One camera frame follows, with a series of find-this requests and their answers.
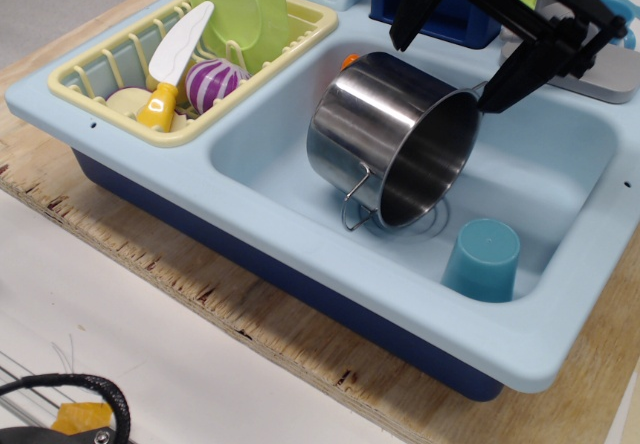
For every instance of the stainless steel pot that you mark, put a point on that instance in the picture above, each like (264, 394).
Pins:
(392, 138)

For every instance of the light blue toy sink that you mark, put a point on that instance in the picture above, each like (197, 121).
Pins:
(561, 169)

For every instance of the blue plastic mug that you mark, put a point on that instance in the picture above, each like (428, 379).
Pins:
(630, 12)

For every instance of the grey toy faucet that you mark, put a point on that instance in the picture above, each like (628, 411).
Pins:
(614, 77)

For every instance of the orange toy carrot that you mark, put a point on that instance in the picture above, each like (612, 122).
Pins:
(349, 60)

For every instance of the green plastic plate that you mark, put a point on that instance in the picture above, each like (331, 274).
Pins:
(249, 32)

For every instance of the teal plastic cup upside down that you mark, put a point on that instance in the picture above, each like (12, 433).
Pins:
(483, 262)

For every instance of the purple striped toy onion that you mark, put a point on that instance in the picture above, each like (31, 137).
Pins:
(212, 80)

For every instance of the yellow dish rack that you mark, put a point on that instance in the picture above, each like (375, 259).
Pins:
(120, 61)

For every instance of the cream round toy piece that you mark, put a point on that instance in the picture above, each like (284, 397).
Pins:
(129, 101)

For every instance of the plywood board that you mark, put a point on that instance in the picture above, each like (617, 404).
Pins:
(206, 352)

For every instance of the yellow tape piece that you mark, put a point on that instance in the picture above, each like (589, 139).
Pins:
(75, 418)

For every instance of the white toy knife yellow handle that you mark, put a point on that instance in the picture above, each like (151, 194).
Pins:
(167, 66)

